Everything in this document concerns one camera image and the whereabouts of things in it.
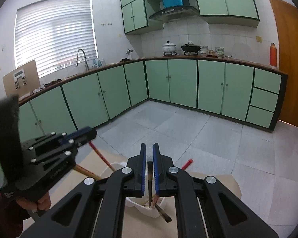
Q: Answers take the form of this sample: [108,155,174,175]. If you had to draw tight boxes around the white window blinds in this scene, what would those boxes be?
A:
[14,0,97,77]

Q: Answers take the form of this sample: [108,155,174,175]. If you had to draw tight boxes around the green upper wall cabinets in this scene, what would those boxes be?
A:
[120,0,259,35]

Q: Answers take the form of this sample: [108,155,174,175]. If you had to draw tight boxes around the wooden door near counter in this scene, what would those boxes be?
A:
[269,0,298,127]

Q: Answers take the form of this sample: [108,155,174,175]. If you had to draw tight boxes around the person left hand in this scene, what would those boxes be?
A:
[16,192,51,211]

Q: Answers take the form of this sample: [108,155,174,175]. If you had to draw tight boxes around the chrome kitchen faucet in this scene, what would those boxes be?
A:
[75,48,89,71]

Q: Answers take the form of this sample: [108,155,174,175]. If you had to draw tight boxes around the cardboard box with scale picture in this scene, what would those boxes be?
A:
[2,60,41,99]

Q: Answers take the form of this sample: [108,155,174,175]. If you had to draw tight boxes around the bamboo chopstick red pattern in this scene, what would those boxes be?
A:
[181,158,194,170]

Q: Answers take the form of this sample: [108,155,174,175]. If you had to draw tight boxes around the bamboo chopstick plain tip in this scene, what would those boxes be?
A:
[73,164,102,180]

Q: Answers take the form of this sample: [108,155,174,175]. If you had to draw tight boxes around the black chopstick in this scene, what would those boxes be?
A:
[147,160,153,207]

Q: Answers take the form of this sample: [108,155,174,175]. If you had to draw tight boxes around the black wok on stove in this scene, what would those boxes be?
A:
[181,41,200,56]

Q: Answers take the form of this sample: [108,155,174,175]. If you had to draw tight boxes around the green lower kitchen cabinets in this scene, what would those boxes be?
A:
[18,59,287,141]

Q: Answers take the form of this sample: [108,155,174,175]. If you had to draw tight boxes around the red sleeved left forearm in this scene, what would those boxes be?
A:
[0,194,24,237]

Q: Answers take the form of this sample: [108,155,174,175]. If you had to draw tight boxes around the bamboo chopstick red handle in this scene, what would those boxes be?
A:
[88,141,116,172]

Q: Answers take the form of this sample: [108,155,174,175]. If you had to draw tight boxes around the black range hood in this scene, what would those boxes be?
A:
[149,5,200,23]

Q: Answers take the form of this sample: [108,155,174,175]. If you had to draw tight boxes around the jars on counter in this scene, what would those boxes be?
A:
[200,45,232,58]

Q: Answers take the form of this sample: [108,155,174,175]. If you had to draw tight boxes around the orange thermos bottle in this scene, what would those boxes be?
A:
[270,42,277,67]

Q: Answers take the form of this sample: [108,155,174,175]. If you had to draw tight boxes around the white two-compartment utensil holder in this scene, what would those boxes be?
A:
[100,162,167,218]

